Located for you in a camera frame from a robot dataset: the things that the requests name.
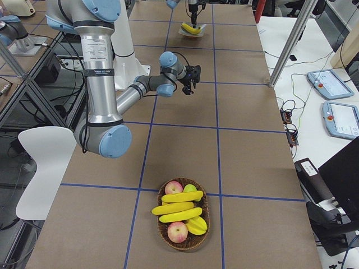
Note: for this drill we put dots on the yellow star fruit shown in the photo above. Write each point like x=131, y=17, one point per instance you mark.
x=196, y=225

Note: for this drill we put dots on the red apple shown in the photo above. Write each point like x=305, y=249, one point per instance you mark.
x=173, y=187
x=177, y=232

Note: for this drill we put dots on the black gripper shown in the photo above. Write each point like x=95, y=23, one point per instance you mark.
x=187, y=82
x=192, y=7

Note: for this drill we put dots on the orange circuit board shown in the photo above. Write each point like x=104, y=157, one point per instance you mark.
x=286, y=117

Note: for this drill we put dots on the red cylinder object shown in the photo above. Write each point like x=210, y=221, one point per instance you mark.
x=259, y=10

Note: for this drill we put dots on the green pear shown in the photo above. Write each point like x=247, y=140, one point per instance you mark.
x=191, y=188

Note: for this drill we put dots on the far red apple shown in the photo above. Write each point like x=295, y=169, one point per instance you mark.
x=173, y=187

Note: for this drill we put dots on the white chair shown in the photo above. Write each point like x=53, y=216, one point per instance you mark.
x=51, y=147

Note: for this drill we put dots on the aluminium frame post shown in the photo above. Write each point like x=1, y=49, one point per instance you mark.
x=293, y=38

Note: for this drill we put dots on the far blue teach pendant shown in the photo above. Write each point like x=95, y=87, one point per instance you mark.
x=329, y=85

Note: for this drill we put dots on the near blue teach pendant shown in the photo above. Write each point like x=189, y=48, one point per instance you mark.
x=340, y=120

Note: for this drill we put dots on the white central column base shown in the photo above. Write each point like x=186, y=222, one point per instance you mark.
x=126, y=66

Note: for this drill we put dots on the woven brown fruit basket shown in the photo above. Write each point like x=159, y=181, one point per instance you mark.
x=192, y=241

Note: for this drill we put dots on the small black box device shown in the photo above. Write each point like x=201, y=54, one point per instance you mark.
x=292, y=57

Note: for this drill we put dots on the black monitor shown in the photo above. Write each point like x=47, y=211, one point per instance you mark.
x=340, y=174

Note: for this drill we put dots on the grey square plate orange rim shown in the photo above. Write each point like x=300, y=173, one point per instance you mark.
x=182, y=32

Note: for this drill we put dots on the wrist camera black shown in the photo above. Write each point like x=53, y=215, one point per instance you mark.
x=193, y=73

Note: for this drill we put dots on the blue teach pendant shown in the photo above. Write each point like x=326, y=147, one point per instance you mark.
x=340, y=120
x=329, y=85

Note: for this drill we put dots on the near red apple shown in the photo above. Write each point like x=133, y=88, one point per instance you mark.
x=177, y=232

